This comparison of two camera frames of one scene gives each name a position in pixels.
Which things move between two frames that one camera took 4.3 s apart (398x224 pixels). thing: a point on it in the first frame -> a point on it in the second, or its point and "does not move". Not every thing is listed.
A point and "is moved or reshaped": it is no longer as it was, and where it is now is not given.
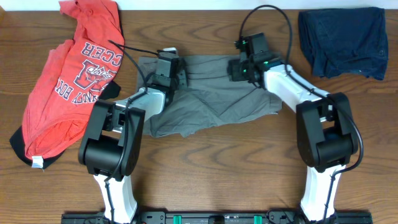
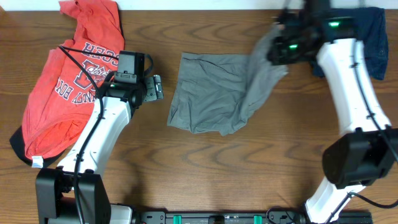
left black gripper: x=182 y=80 -> x=155 y=89
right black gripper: x=236 y=69 -> x=275 y=55
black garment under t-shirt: x=17 y=140 does not move
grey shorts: x=209 y=95 is moved or reshaped
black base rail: x=216 y=218 does not move
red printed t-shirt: x=68 y=84 does not move
